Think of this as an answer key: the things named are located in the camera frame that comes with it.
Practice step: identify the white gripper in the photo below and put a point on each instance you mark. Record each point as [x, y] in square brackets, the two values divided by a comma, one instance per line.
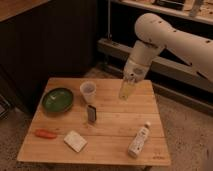
[132, 73]

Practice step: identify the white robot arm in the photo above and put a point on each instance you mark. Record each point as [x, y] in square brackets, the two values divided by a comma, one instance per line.
[154, 35]

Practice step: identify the upright grey eraser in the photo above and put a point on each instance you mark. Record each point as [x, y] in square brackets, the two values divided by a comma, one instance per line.
[91, 110]

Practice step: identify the translucent plastic cup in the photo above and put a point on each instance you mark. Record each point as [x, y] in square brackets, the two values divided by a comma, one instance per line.
[88, 90]

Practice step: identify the wooden table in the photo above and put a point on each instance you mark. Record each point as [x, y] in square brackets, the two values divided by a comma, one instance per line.
[109, 137]

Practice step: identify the white plastic bottle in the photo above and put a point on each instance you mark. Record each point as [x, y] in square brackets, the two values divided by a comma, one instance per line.
[138, 142]

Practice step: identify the green bowl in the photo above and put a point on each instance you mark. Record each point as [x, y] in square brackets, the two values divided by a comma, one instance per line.
[57, 100]

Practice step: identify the white sponge block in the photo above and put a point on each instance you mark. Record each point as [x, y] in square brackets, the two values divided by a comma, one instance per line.
[75, 141]

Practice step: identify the orange carrot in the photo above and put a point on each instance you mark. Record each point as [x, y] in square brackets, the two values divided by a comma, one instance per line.
[45, 134]

